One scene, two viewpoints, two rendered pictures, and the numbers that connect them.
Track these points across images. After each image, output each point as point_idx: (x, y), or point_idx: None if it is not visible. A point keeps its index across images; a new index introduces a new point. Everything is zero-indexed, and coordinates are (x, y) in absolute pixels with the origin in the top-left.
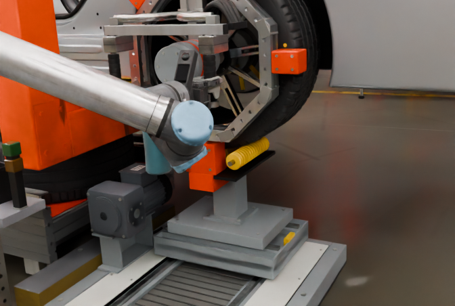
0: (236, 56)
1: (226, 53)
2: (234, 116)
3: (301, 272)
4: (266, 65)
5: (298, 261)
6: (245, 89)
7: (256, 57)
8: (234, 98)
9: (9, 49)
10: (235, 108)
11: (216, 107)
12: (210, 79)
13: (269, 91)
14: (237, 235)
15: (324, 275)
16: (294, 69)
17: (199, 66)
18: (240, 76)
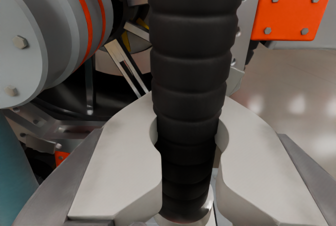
0: (140, 3)
1: None
2: (125, 88)
3: (209, 224)
4: (242, 21)
5: None
6: (131, 50)
7: (146, 7)
8: (138, 76)
9: None
10: (139, 90)
11: (209, 216)
12: (272, 182)
13: (238, 76)
14: (151, 224)
15: (230, 222)
16: (308, 30)
17: (79, 30)
18: (149, 41)
